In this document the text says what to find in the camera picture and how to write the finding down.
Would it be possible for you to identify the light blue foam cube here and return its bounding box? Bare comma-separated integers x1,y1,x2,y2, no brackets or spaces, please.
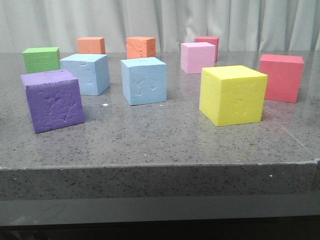
60,53,110,96
120,57,167,106

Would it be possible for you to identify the yellow foam cube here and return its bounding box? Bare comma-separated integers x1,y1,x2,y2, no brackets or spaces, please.
199,65,268,127

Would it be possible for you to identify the pink foam cube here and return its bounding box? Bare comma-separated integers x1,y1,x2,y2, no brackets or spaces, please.
180,42,216,74

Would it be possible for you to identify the green foam cube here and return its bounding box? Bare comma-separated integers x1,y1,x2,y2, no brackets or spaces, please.
22,47,60,74

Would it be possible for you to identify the far red foam cube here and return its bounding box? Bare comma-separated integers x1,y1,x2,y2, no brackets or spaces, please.
194,36,220,62

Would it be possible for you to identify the purple foam cube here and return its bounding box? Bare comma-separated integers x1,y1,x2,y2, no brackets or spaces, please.
20,69,85,134

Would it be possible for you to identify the red foam cube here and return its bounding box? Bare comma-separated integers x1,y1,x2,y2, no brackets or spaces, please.
194,36,220,62
259,54,304,103

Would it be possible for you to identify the white curtain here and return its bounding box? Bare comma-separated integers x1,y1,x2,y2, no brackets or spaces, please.
0,0,320,53

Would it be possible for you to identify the dented orange foam cube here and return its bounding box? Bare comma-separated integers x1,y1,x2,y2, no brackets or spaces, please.
126,36,156,59

